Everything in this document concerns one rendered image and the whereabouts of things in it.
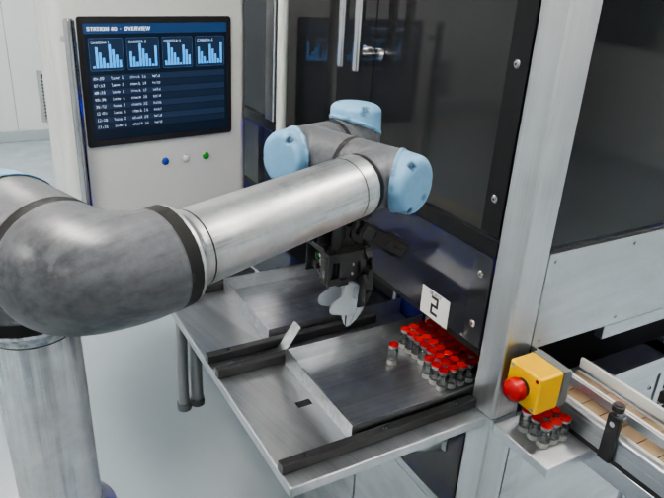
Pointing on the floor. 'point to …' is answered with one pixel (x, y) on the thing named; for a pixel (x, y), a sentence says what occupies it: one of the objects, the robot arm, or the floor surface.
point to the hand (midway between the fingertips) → (351, 317)
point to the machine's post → (528, 224)
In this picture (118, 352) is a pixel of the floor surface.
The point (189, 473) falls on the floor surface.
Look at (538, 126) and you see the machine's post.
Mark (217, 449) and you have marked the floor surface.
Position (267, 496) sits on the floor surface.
